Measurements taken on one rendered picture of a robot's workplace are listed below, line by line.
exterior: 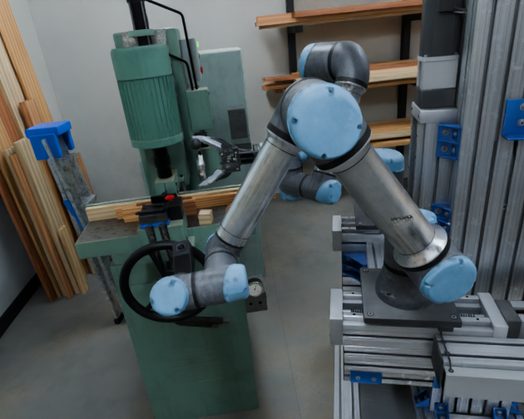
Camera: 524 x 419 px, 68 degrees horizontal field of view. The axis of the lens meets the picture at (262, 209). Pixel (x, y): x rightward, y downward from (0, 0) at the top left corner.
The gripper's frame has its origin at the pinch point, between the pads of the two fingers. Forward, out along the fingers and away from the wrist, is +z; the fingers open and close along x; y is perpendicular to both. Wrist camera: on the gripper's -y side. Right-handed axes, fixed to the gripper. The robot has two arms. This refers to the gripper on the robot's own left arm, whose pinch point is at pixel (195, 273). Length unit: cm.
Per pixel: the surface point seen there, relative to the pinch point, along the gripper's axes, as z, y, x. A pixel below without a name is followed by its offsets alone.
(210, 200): 32.0, -23.6, 3.9
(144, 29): 12, -81, -6
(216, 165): 42, -39, 8
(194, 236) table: 20.3, -11.0, -2.1
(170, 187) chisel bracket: 23.6, -29.5, -7.8
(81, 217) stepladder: 89, -34, -69
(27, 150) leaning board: 113, -81, -105
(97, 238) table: 19.1, -16.2, -33.7
